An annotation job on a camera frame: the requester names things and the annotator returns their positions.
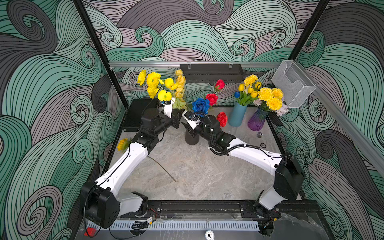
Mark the red small block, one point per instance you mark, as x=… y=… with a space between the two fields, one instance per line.
x=90 y=232

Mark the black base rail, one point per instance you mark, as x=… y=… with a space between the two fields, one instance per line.
x=243 y=209

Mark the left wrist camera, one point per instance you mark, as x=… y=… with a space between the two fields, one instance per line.
x=168 y=107

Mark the black ribbed hard case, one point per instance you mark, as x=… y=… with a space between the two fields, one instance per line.
x=133 y=117

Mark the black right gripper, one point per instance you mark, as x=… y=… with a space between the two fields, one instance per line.
x=203 y=121

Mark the black cylindrical vase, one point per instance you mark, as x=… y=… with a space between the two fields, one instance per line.
x=191 y=137

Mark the blue rose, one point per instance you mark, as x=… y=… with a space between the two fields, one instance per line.
x=201 y=105

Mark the black hanging tray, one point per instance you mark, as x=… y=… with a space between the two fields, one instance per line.
x=210 y=73

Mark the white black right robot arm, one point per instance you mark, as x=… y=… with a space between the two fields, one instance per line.
x=287 y=172

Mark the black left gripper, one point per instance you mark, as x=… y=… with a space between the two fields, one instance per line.
x=176 y=114

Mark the clear acrylic wall box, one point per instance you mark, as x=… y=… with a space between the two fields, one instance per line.
x=296 y=84

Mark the yellow carnation bouquet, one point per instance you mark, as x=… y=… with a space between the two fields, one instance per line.
x=271 y=100

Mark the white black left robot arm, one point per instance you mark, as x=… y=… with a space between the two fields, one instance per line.
x=102 y=202

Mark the yellow flower bunch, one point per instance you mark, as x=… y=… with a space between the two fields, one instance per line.
x=172 y=90

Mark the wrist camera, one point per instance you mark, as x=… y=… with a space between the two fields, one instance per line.
x=168 y=107
x=192 y=120

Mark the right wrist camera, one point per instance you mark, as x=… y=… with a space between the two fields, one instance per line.
x=192 y=120

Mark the purple glass vase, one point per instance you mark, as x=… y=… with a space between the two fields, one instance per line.
x=257 y=120

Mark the yellow tulip bouquet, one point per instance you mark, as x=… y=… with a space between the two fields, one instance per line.
x=248 y=91

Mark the white slotted cable duct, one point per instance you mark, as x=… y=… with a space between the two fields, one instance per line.
x=184 y=226

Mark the teal ceramic vase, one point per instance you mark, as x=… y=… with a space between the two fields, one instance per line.
x=237 y=115

